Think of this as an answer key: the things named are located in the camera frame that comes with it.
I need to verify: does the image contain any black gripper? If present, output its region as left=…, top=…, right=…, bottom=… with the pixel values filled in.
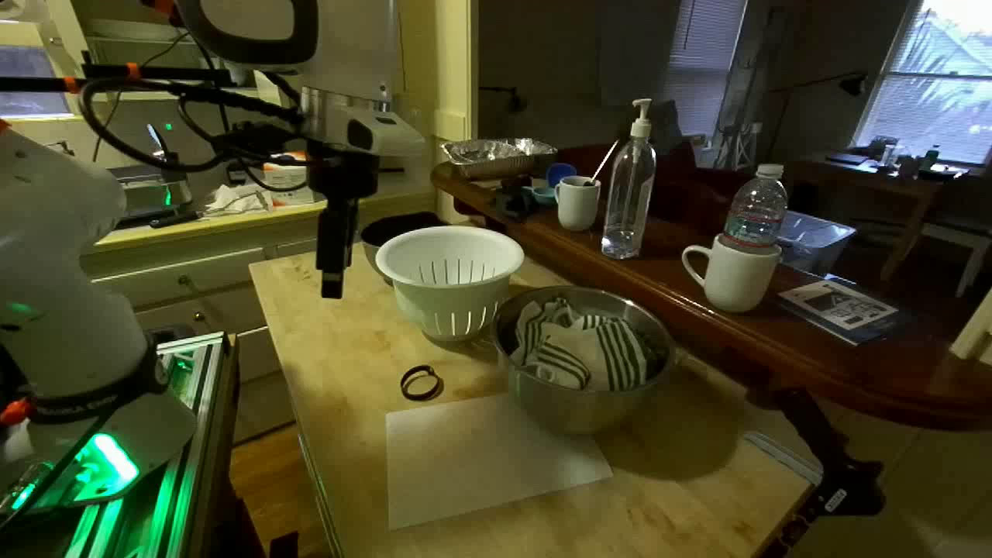
left=312, top=190, right=362, bottom=301

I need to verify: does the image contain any clear soap pump bottle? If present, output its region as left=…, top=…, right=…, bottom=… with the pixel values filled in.
left=599, top=95, right=662, bottom=262

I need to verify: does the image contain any large white mug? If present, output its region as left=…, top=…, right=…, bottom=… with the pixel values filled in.
left=679, top=232, right=785, bottom=316

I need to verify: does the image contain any clear plastic water bottle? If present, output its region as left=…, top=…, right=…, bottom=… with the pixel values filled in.
left=721, top=161, right=794, bottom=254

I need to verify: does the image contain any white plastic colander bowl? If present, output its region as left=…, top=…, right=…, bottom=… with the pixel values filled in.
left=372, top=222, right=527, bottom=345

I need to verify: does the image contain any small teal bowl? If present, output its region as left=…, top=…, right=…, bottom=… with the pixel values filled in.
left=521, top=180, right=559, bottom=211

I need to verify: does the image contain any stainless steel bowl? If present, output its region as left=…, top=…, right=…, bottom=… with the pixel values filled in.
left=490, top=285, right=679, bottom=438

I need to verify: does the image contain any crumpled white cloth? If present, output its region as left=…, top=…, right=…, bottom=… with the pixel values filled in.
left=202, top=180, right=278, bottom=218

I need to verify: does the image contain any cream drawer cabinet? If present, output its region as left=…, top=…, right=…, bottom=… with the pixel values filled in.
left=87, top=183, right=444, bottom=446

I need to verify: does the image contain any black countertop appliance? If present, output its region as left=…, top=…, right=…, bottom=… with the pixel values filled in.
left=107, top=122, right=205, bottom=229

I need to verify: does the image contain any aluminium foil tray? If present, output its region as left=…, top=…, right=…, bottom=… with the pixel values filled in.
left=438, top=134, right=563, bottom=172

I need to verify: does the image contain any white paper sheet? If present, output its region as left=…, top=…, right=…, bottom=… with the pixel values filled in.
left=383, top=391, right=618, bottom=532

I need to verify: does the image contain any black white striped cloth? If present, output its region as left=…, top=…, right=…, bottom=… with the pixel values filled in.
left=511, top=295, right=659, bottom=392

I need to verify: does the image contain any small white mug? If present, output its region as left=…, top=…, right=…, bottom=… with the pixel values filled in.
left=552, top=172, right=606, bottom=234

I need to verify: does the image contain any thin white stirrer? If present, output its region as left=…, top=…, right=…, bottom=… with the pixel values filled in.
left=590, top=135, right=624, bottom=186

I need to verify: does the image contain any dark wooden counter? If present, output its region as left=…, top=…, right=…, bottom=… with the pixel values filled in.
left=428, top=141, right=992, bottom=430

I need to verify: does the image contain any clear plastic container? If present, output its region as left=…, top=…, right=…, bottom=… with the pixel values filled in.
left=771, top=208, right=863, bottom=275

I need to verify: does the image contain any printed magazine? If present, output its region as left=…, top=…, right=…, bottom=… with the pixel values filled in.
left=775, top=275, right=907, bottom=350

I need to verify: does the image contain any black table clamp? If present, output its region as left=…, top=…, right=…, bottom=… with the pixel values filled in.
left=756, top=384, right=891, bottom=519

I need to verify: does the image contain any dark wooden desk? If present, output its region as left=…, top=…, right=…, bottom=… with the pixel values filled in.
left=794, top=153, right=992, bottom=282

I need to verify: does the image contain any white chair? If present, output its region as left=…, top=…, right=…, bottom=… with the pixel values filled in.
left=908, top=220, right=992, bottom=301

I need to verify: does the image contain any bright window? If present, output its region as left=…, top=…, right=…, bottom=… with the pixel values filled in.
left=849, top=0, right=992, bottom=167

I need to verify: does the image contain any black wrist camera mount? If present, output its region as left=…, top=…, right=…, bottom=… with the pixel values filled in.
left=308, top=141, right=383, bottom=202

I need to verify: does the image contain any black rubber ring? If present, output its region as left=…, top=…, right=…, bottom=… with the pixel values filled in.
left=397, top=361, right=447, bottom=403

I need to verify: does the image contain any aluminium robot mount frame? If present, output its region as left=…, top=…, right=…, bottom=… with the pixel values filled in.
left=0, top=327, right=243, bottom=558

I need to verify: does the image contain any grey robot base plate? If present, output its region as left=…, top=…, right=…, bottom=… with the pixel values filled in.
left=0, top=386, right=198, bottom=508

